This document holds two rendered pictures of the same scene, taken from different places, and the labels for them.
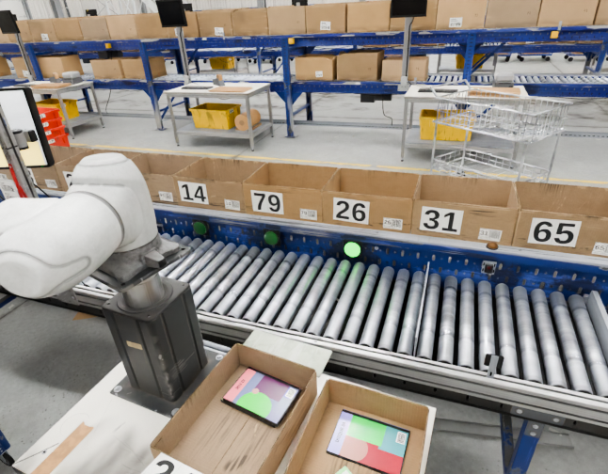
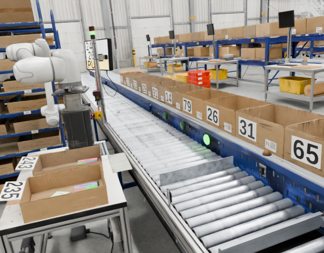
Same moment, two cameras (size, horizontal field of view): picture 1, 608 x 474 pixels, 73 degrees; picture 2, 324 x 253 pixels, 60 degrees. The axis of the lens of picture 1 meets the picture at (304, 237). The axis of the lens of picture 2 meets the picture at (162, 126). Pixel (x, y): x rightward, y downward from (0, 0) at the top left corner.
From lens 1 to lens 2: 1.44 m
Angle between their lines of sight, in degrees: 47
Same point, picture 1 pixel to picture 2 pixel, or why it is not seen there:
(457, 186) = (294, 116)
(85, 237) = (33, 67)
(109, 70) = (249, 53)
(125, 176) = (62, 54)
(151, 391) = not seen: hidden behind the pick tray
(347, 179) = (240, 103)
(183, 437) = (57, 165)
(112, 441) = not seen: hidden behind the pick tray
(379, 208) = (222, 115)
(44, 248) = (19, 65)
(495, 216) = (272, 130)
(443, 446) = not seen: outside the picture
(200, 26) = (307, 27)
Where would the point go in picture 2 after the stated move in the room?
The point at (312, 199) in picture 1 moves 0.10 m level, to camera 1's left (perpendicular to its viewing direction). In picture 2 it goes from (200, 106) to (190, 104)
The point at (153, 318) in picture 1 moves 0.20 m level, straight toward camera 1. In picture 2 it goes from (64, 113) to (42, 122)
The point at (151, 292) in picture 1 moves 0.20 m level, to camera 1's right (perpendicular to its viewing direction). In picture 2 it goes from (70, 105) to (85, 108)
